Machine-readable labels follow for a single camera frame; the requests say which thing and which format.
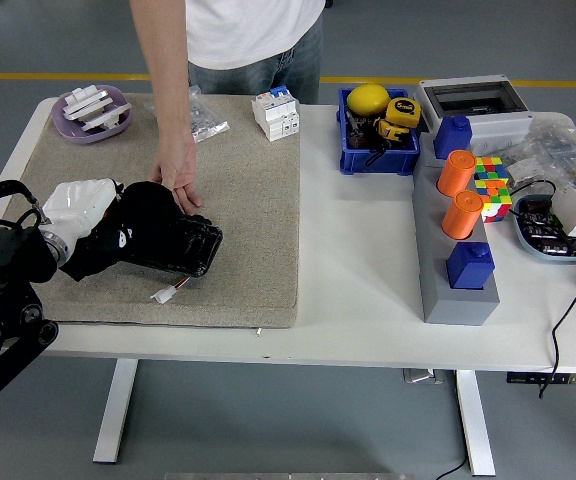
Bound black floor cable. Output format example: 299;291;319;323
435;455;471;480

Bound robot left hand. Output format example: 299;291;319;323
41;177;125;242

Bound grey-brown mat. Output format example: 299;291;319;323
2;92;303;329

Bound white plastic clip part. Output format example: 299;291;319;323
62;85;114;121
81;102;133;132

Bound clear bag of screws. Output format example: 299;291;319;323
142;84;231;145

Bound white circuit breaker blue switch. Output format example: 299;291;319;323
251;84;302;142

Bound white connector with wires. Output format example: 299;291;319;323
149;276;192;303

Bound black cracked glass panel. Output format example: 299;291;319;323
132;212;224;279

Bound person's right hand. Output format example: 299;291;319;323
148;137;203;210

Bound grey white distribution box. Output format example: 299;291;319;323
413;74;534;154

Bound yellow lemon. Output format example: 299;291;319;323
346;83;392;117

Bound grey shape sorter base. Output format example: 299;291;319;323
411;134;502;326

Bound light blue tray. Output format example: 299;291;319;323
511;194;576;265

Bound purple tray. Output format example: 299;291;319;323
50;83;134;145

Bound yellow tape measure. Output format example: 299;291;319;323
385;97;423;129

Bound black electronic modules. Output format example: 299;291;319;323
520;198;576;256

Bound yellow and black tool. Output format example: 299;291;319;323
373;117;412;146

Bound person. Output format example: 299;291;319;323
128;0;327;105

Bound clear bags of parts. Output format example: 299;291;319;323
472;117;576;194

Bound grey box under table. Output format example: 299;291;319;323
401;368;444;385

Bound blue plastic bin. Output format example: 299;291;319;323
337;87;422;176

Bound orange cylinder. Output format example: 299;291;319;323
441;189;485;240
436;149;478;198

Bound white table leg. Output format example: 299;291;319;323
91;357;139;464
455;369;497;477

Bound black table control panel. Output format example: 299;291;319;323
506;372;576;386

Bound colourful puzzle cube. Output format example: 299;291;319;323
473;156;514;224

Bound blue block with knob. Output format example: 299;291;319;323
433;113;474;161
446;241;497;290

